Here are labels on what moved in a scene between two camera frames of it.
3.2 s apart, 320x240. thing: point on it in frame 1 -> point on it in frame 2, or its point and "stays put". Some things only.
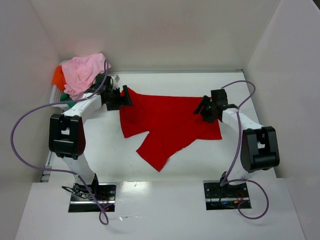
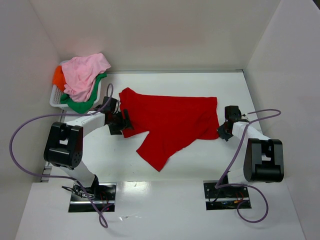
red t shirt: [172, 122] stays put
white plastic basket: [56, 93] stays put
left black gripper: [120, 96] -> [126, 119]
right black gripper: [206, 109] -> [222, 131]
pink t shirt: [80, 73] stays put
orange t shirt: [58, 79] stays put
